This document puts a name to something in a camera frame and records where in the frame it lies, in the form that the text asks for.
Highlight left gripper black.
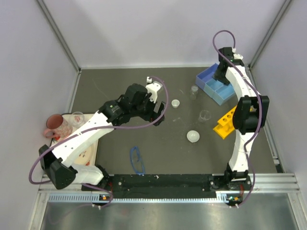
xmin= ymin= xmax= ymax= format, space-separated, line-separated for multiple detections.
xmin=131 ymin=93 xmax=166 ymax=126

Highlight three-compartment blue organizer box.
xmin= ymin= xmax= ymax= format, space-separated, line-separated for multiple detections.
xmin=195 ymin=63 xmax=236 ymax=105

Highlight small white plastic cup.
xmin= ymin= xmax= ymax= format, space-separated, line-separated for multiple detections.
xmin=171 ymin=99 xmax=180 ymax=109

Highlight small clear glass beaker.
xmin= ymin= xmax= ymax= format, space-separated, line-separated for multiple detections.
xmin=198 ymin=110 xmax=211 ymax=123

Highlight blue safety glasses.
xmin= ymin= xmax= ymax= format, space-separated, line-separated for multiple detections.
xmin=130 ymin=146 xmax=145 ymax=175

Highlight yellow test tube rack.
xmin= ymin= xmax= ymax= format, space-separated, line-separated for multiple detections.
xmin=213 ymin=106 xmax=236 ymax=139

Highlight white round dish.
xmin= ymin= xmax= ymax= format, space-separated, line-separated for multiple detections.
xmin=187 ymin=130 xmax=200 ymax=143

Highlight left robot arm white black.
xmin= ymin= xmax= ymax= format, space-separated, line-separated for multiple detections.
xmin=39 ymin=81 xmax=166 ymax=190

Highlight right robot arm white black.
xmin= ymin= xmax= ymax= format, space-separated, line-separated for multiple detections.
xmin=213 ymin=47 xmax=270 ymax=190

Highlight bent clear glass tube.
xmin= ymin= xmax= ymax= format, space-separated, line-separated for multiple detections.
xmin=173 ymin=117 xmax=188 ymax=130

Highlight clear drinking glass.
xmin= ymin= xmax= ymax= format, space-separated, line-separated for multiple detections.
xmin=69 ymin=112 xmax=86 ymax=129

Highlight pink ceramic plate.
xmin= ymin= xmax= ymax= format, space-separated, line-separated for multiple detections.
xmin=74 ymin=141 xmax=98 ymax=166

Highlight pink patterned mug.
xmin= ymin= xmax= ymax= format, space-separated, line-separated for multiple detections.
xmin=43 ymin=114 xmax=73 ymax=138

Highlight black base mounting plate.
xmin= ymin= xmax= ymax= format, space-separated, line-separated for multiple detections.
xmin=81 ymin=173 xmax=227 ymax=199

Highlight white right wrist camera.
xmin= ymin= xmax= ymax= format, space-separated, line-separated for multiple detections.
xmin=232 ymin=48 xmax=244 ymax=66

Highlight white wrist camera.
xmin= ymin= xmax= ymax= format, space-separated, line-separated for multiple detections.
xmin=232 ymin=48 xmax=244 ymax=66
xmin=145 ymin=77 xmax=163 ymax=104

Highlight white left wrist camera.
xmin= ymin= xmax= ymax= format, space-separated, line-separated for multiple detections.
xmin=145 ymin=77 xmax=163 ymax=104

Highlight grey slotted cable duct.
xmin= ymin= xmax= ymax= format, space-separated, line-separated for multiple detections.
xmin=48 ymin=193 xmax=240 ymax=204

